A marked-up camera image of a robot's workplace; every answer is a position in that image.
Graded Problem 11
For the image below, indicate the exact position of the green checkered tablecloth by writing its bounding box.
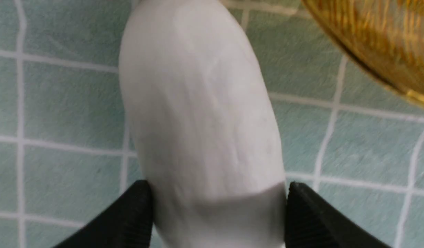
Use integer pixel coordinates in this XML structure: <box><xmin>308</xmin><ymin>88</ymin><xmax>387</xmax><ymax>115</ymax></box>
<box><xmin>0</xmin><ymin>0</ymin><xmax>424</xmax><ymax>248</ymax></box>

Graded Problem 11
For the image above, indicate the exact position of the white radish plain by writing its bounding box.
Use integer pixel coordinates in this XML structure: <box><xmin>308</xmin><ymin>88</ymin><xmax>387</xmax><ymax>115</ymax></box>
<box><xmin>118</xmin><ymin>0</ymin><xmax>286</xmax><ymax>248</ymax></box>

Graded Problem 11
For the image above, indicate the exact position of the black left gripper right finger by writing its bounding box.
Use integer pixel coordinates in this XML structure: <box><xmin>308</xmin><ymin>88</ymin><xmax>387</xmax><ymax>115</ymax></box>
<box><xmin>285</xmin><ymin>182</ymin><xmax>387</xmax><ymax>248</ymax></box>

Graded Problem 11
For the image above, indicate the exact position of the amber glass plate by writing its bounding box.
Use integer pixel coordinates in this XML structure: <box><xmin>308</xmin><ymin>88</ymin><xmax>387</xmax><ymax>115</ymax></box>
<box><xmin>302</xmin><ymin>0</ymin><xmax>424</xmax><ymax>108</ymax></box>

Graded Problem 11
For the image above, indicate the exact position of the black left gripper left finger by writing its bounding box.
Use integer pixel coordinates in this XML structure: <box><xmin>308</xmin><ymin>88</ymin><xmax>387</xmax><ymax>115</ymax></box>
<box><xmin>56</xmin><ymin>179</ymin><xmax>153</xmax><ymax>248</ymax></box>

